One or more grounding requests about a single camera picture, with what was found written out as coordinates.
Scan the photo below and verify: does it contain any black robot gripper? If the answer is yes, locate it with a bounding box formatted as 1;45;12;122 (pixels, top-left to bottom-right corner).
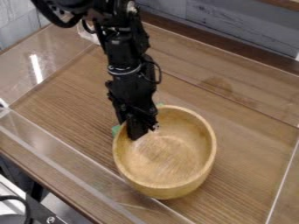
105;62;162;141

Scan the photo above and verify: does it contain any green rectangular block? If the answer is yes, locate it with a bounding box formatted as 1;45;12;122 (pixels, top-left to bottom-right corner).
111;102;164;138

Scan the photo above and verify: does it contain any light wooden bowl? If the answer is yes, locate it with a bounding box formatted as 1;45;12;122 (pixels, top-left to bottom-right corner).
112;105;218;200

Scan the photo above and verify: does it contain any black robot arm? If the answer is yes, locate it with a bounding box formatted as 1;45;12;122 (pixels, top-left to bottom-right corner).
31;0;163;140

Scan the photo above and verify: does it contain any clear acrylic tray wall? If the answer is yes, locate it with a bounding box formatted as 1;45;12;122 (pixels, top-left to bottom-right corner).
0;16;299;224

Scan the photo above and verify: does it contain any clear acrylic corner bracket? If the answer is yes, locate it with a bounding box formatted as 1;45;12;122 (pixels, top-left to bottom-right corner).
76;19;100;46

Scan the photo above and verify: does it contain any black cable lower left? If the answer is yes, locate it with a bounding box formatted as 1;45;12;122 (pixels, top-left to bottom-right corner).
0;193;36;224

